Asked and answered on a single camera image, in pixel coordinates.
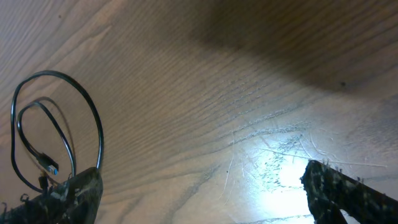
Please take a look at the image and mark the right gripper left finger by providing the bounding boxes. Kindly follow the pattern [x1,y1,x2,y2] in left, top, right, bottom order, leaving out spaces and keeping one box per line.
[1,167,103,224]

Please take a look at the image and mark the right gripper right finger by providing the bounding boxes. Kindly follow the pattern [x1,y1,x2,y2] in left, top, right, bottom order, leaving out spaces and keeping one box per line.
[300,160,397,224]

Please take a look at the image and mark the thick black USB cable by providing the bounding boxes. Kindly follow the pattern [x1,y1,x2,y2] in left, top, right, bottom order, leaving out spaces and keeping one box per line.
[10,70,104,194]

